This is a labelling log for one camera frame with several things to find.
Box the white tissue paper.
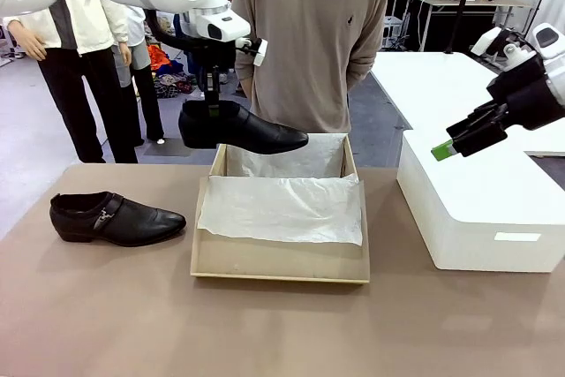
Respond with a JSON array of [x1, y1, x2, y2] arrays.
[[196, 132, 365, 246]]

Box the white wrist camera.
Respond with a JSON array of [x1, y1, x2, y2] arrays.
[[236, 36, 269, 68], [469, 26, 504, 58]]

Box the figure in black leggings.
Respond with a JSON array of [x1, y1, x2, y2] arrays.
[[112, 4, 165, 145]]

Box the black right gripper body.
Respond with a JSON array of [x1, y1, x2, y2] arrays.
[[485, 53, 565, 132]]

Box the white table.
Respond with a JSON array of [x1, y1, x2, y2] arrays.
[[369, 50, 565, 158]]

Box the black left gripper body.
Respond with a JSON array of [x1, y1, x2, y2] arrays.
[[199, 40, 234, 87]]

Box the cardboard shoe box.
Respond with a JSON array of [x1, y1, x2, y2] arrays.
[[189, 132, 372, 285]]

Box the dark floor mat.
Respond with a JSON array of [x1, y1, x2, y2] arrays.
[[143, 137, 198, 157]]

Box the mannequin in white jacket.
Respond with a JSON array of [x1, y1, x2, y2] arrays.
[[3, 0, 139, 165]]

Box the black arm cable sleeve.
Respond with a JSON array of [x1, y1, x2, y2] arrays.
[[144, 9, 211, 54]]

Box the colourful clothes pile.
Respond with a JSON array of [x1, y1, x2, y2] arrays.
[[147, 43, 195, 100]]

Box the white blank box label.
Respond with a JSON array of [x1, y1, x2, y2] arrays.
[[493, 231, 542, 243]]

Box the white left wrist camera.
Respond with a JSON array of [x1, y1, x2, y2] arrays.
[[236, 36, 269, 68]]

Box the background workbench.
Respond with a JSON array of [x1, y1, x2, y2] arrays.
[[396, 0, 533, 54]]

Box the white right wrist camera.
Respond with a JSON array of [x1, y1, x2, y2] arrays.
[[469, 26, 504, 58]]

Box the black leather buckle shoe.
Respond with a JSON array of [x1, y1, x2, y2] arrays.
[[49, 191, 187, 248], [177, 99, 310, 156]]

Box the black pole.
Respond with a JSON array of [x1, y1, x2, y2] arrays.
[[443, 0, 478, 56]]

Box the person in beige sweater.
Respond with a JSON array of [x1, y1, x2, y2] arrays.
[[230, 0, 392, 134]]

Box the white foam box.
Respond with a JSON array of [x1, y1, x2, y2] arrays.
[[395, 129, 565, 274]]

